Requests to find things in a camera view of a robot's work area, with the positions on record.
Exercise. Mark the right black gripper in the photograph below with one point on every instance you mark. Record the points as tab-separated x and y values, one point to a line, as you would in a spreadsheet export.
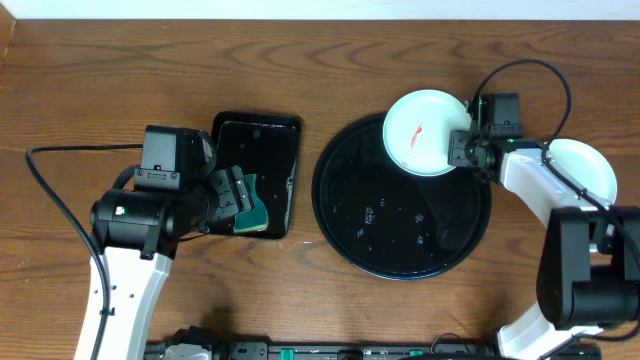
456	145

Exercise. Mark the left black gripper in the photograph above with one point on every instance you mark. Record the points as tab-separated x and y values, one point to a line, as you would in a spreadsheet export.
235	193

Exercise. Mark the green yellow sponge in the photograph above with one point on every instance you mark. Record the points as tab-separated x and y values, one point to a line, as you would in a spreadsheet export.
256	219

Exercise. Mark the light blue plate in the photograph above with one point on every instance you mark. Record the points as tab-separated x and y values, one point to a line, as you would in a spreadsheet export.
587	165
416	131

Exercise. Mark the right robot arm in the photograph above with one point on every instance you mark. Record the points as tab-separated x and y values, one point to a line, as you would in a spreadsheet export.
588	277

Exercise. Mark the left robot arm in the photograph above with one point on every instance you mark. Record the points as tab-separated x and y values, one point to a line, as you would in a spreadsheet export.
137	233

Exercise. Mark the black rectangular tray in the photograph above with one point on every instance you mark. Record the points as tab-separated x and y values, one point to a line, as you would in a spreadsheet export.
265	145

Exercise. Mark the black round tray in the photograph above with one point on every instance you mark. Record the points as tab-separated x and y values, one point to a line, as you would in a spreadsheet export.
390	223

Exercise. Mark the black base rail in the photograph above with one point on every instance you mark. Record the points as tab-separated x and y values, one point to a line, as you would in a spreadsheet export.
199	343

